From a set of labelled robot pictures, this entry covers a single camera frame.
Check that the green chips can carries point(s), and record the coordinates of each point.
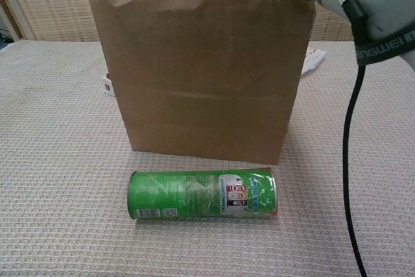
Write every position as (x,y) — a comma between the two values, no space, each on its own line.
(181,192)

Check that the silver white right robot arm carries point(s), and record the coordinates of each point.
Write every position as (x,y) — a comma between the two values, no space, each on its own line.
(389,4)

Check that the pink white wet wipes pack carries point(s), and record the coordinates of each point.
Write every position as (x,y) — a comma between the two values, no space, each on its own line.
(313,59)

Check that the red white toothpaste box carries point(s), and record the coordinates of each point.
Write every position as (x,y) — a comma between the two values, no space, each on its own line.
(107,87)

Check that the brown paper bag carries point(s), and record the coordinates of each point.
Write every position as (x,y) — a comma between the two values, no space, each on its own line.
(201,79)

